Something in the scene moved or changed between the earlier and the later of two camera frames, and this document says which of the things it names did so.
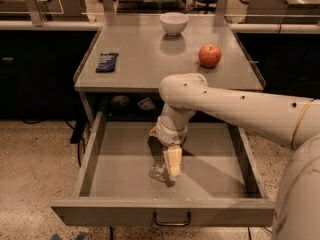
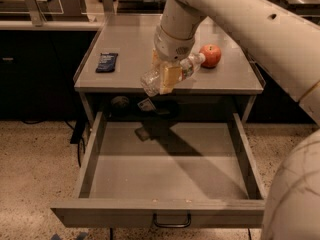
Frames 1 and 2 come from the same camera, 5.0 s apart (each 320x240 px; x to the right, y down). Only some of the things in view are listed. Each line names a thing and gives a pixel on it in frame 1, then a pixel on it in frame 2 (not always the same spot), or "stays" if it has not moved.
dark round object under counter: [120, 105] stays
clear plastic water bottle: [163, 166] to [151, 80]
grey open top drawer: [108, 182] stays
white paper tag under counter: [147, 105] stays
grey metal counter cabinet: [120, 75] stays
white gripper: [170, 135] to [170, 49]
